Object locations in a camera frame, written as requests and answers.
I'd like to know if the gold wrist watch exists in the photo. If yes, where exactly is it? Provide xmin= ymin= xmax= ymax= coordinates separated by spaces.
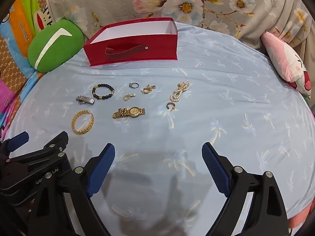
xmin=112 ymin=106 xmax=146 ymax=119

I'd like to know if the black bead bracelet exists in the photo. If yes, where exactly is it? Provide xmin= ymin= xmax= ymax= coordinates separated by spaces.
xmin=92 ymin=84 xmax=115 ymax=100

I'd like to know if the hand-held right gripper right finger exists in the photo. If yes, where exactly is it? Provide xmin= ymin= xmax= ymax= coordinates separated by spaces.
xmin=201 ymin=142 xmax=289 ymax=236

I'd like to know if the grey floral blanket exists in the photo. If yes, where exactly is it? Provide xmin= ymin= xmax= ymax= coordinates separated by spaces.
xmin=41 ymin=0 xmax=312 ymax=50

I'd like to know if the red cardboard box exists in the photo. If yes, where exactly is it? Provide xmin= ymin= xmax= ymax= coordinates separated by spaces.
xmin=83 ymin=17 xmax=179 ymax=67

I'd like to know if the pink plush pillow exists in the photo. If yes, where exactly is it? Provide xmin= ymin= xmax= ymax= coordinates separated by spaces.
xmin=260 ymin=31 xmax=312 ymax=99

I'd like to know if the silver watch band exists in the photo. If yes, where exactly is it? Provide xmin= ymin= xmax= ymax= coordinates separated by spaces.
xmin=76 ymin=95 xmax=95 ymax=105

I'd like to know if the pearl bracelet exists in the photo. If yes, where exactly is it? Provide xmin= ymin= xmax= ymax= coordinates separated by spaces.
xmin=170 ymin=80 xmax=192 ymax=102

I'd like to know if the green round pillow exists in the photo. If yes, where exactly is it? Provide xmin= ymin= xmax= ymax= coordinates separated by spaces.
xmin=28 ymin=17 xmax=85 ymax=73

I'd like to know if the gold chain bracelet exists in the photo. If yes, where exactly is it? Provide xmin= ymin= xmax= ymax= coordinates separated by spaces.
xmin=71 ymin=110 xmax=95 ymax=135

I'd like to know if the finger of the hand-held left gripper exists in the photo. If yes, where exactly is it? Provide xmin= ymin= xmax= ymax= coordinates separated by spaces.
xmin=31 ymin=131 xmax=70 ymax=158
xmin=6 ymin=131 xmax=30 ymax=153

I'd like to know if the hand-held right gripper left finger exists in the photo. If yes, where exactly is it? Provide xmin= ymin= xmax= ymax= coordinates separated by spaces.
xmin=27 ymin=143 xmax=116 ymax=236

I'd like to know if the colourful cartoon print blanket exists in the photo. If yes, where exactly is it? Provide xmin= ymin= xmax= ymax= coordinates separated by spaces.
xmin=0 ymin=0 xmax=58 ymax=138

